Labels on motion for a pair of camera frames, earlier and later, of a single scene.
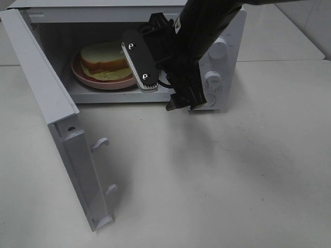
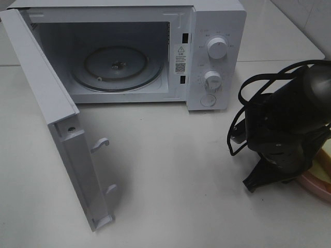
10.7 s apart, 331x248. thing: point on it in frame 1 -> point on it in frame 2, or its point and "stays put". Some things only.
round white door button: [211, 100] stays put
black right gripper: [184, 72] -> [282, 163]
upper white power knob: [219, 49] stays put
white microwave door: [77, 145] stays put
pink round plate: [108, 84] -> [320, 188]
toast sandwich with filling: [105, 61] -> [320, 167]
